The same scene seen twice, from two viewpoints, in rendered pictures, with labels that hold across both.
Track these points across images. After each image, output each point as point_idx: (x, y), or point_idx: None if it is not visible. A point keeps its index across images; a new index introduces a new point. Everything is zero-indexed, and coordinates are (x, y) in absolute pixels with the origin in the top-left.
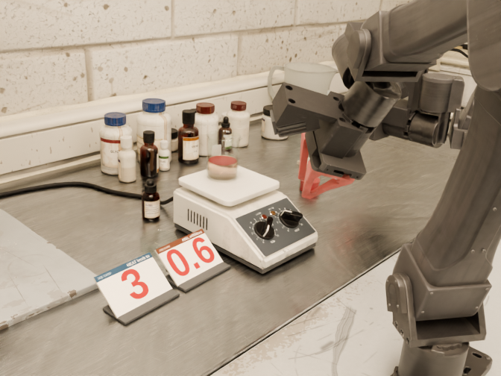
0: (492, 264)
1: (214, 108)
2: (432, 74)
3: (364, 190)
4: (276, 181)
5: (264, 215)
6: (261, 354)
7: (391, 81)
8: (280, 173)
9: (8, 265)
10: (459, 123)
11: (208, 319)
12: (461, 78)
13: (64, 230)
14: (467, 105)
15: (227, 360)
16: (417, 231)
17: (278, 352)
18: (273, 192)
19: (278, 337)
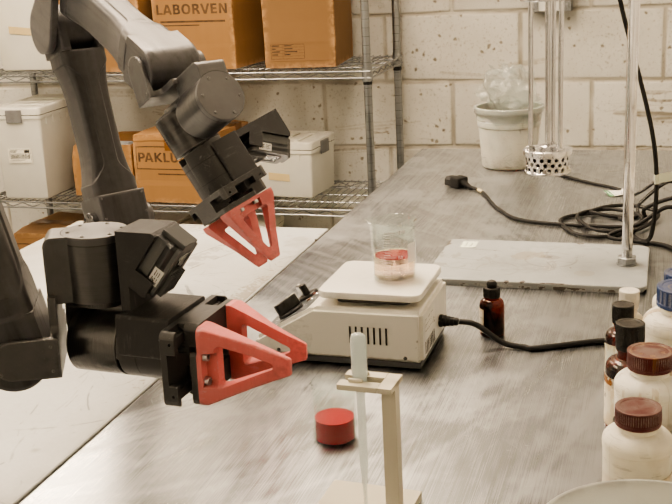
0: (20, 402)
1: (633, 363)
2: (108, 230)
3: (234, 471)
4: (324, 289)
5: (315, 292)
6: (250, 287)
7: (165, 104)
8: (424, 459)
9: (512, 264)
10: (45, 329)
11: (309, 290)
12: (51, 231)
13: (546, 300)
14: (31, 297)
15: (272, 280)
16: (124, 417)
17: (238, 290)
18: (327, 303)
19: (244, 296)
